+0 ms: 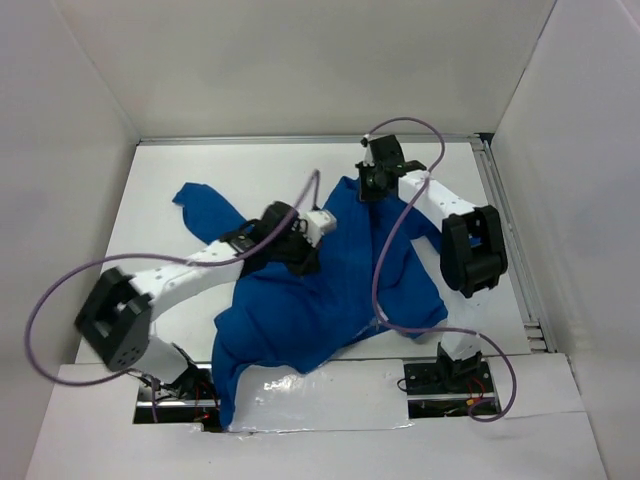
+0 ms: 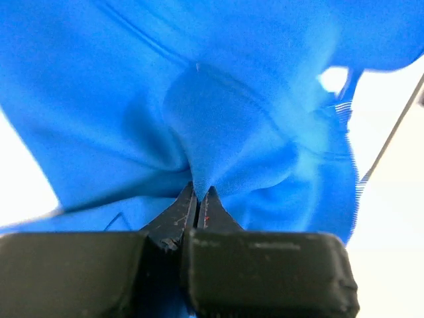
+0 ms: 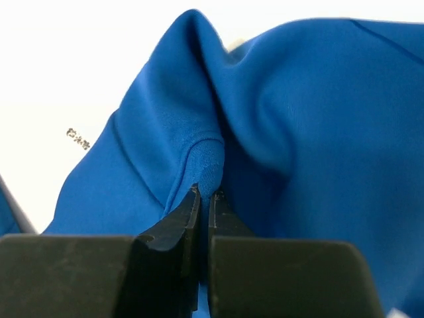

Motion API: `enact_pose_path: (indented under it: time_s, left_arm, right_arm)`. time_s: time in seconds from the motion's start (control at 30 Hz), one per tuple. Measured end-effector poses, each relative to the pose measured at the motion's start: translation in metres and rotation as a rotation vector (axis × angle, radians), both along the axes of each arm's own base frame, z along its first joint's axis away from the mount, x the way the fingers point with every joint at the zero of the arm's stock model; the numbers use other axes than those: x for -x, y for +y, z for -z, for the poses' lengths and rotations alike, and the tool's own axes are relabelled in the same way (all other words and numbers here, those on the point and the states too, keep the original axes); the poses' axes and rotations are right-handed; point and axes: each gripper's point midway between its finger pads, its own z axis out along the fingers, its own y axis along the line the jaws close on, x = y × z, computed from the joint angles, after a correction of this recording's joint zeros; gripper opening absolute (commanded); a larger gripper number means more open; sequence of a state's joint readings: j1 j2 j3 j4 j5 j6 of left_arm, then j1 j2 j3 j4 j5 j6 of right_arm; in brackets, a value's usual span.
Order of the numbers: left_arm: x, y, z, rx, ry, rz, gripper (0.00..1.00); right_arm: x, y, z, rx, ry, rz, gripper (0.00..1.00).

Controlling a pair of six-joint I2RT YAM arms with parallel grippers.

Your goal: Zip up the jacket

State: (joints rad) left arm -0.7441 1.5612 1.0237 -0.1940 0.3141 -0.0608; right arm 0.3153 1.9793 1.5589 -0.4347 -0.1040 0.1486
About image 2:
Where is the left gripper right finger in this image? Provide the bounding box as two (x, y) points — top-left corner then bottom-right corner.
(197, 187), (242, 232)

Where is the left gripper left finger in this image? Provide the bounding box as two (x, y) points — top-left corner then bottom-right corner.
(141, 182), (197, 252)

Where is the blue zip jacket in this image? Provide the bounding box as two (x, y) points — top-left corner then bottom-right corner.
(1, 1), (423, 242)

